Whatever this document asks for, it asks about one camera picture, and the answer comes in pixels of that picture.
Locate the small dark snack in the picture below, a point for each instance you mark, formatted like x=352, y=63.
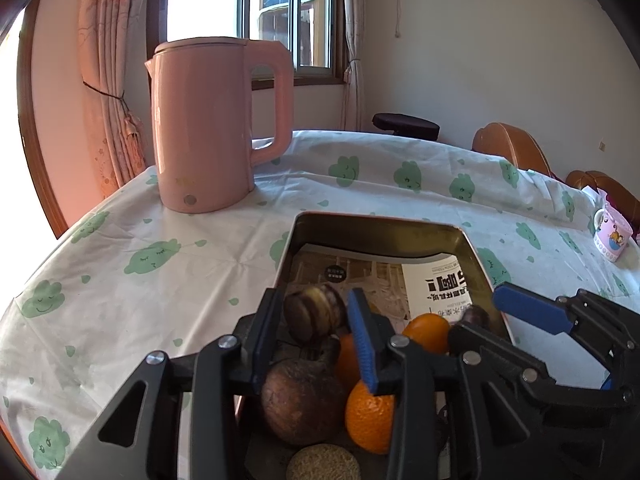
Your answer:
x=474, y=316

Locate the orange mandarin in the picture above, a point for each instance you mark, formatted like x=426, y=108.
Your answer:
x=367, y=420

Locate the brown leather armchair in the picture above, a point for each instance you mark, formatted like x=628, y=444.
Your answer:
x=500, y=145

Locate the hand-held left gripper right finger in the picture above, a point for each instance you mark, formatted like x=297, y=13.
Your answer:
x=362, y=340

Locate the brown leather sofa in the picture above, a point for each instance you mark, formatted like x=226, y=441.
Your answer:
x=590, y=180

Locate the dark striped round snack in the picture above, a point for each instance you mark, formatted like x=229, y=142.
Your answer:
x=315, y=312

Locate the round layered cake snack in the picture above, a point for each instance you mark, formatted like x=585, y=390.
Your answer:
x=322, y=465

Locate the pink electric kettle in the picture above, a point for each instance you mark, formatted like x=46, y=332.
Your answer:
x=200, y=135

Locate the white tablecloth with green clouds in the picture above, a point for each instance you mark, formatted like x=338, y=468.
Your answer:
x=150, y=210

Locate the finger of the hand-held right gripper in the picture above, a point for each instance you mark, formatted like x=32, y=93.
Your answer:
x=530, y=307
x=500, y=350

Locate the printed paper leaflet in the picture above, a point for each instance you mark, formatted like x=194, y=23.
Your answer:
x=390, y=285

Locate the pink cartoon cup with lid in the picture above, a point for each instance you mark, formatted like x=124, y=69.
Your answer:
x=612, y=235

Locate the pink patterned curtain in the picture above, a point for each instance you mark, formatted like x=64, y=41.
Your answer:
x=110, y=60

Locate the sliding glass window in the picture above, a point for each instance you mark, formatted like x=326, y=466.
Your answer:
x=210, y=0

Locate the pink metal tin box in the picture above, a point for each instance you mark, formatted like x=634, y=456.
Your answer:
x=380, y=235

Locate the small orange kumquat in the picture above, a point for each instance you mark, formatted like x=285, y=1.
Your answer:
x=347, y=365
x=427, y=332

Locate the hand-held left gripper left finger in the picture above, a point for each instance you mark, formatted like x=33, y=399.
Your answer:
x=265, y=345

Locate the beige curtain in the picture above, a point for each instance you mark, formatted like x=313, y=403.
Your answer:
x=352, y=60

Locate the dark round stool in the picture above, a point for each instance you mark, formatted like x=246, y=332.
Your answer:
x=405, y=125

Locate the purple passion fruit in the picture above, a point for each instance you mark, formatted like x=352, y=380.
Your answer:
x=300, y=402

